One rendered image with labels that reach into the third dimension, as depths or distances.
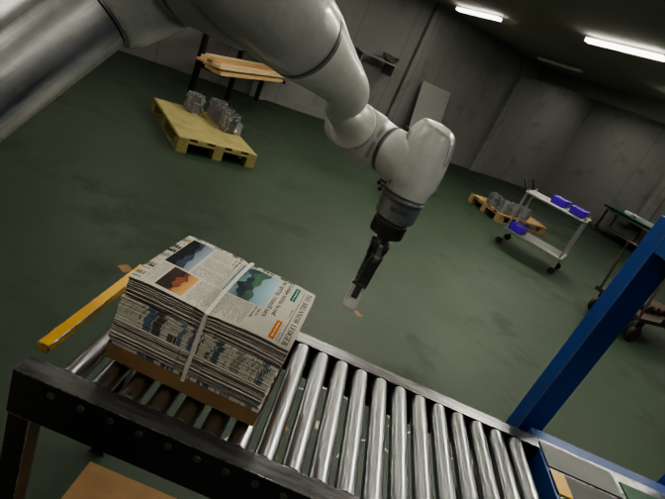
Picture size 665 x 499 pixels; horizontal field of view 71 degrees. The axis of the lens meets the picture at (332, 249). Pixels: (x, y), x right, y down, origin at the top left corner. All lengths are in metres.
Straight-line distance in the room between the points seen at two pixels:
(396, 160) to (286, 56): 0.47
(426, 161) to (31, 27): 0.65
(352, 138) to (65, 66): 0.55
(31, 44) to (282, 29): 0.24
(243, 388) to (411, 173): 0.58
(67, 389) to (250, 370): 0.37
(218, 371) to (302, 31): 0.77
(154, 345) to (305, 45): 0.78
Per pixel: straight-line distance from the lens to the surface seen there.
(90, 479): 2.00
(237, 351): 1.04
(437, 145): 0.93
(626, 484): 1.88
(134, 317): 1.12
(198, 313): 1.04
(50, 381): 1.15
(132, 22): 0.59
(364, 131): 0.96
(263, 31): 0.50
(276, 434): 1.17
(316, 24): 0.52
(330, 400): 1.32
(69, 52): 0.58
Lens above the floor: 1.62
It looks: 22 degrees down
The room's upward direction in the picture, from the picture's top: 25 degrees clockwise
